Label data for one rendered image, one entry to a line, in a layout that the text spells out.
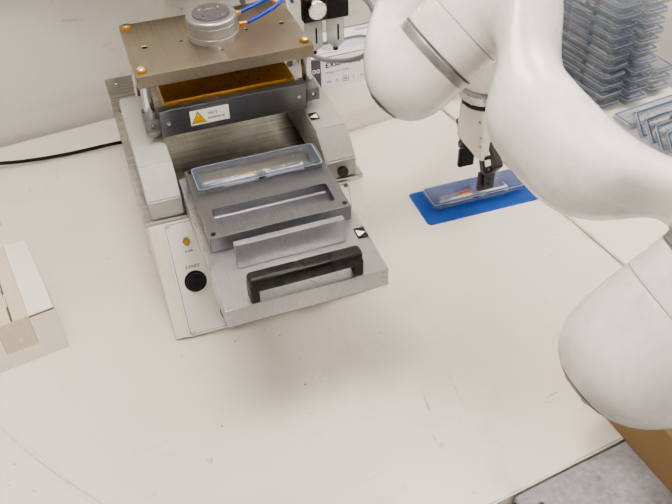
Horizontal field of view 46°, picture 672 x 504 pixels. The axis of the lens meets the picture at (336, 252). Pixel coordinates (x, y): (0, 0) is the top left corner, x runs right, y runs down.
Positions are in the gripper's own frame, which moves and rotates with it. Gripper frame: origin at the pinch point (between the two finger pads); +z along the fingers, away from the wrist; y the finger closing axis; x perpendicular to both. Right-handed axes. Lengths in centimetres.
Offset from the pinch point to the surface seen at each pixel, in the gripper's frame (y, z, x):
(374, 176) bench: 12.5, 6.0, 15.0
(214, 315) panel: -16, 3, 53
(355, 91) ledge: 37.1, 1.5, 9.9
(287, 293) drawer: -34, -16, 45
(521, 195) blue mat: -3.1, 5.9, -8.7
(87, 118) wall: 55, 6, 66
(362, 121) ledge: 29.8, 4.5, 11.0
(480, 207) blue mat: -3.6, 5.9, 0.1
